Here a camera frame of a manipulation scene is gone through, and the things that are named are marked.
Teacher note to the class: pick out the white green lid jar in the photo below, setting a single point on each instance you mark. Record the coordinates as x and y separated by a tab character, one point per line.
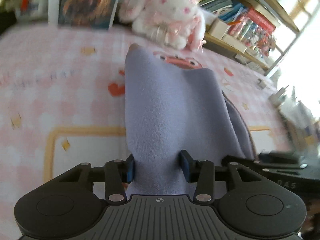
37	10

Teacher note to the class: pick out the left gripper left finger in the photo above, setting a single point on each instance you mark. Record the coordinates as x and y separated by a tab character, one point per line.
117	174

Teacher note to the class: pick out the white pen holder box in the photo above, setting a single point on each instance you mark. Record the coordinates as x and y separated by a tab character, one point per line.
218	29

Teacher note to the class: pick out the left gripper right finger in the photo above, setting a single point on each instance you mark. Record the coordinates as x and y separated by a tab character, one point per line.
201	172

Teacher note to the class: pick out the purple and pink sweater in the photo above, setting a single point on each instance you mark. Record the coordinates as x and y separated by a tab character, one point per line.
169	109

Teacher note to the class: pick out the pink checkered table mat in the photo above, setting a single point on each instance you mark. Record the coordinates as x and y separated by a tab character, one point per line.
60	90

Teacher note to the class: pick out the Harry Potter book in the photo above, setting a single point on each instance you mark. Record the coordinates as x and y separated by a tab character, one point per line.
87	13

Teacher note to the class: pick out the wooden desk shelf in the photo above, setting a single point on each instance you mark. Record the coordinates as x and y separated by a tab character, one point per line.
224	45

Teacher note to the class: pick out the white pink plush bunny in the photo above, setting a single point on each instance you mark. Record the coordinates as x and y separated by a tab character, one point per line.
174	23

